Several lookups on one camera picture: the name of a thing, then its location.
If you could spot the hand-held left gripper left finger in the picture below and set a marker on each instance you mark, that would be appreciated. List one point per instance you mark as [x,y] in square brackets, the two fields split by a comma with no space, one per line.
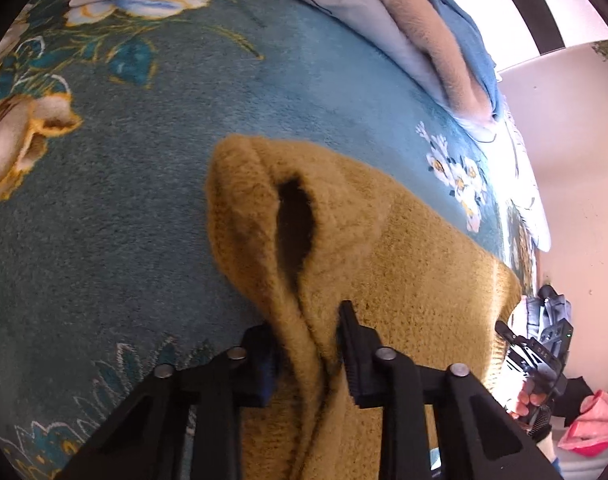
[249,375]

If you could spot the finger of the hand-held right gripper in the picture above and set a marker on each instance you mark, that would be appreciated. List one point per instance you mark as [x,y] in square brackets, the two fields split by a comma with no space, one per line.
[513,339]

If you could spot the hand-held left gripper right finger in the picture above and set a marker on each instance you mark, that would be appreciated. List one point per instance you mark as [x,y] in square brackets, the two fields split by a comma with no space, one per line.
[356,360]

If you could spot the mustard knit sweater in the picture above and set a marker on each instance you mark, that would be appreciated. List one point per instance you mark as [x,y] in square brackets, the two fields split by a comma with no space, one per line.
[384,240]

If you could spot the person's right hand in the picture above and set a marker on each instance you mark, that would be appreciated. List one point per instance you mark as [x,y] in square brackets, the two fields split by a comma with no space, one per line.
[529,401]

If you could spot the dark cloth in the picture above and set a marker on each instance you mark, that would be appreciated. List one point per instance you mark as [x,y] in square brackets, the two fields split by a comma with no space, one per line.
[576,395]

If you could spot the pink cloth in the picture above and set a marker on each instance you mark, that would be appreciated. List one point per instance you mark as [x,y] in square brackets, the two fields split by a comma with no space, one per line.
[591,425]

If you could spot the blue garment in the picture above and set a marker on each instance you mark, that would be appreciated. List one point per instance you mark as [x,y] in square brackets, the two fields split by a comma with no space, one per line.
[464,35]

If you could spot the beige fluffy garment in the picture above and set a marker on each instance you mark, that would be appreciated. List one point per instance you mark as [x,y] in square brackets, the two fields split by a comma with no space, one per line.
[434,35]

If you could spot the white wardrobe with black stripe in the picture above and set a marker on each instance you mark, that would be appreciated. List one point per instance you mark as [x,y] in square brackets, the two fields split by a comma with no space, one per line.
[524,5]

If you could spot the grey-blue floral duvet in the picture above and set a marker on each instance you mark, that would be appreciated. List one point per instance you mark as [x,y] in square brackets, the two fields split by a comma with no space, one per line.
[344,0]

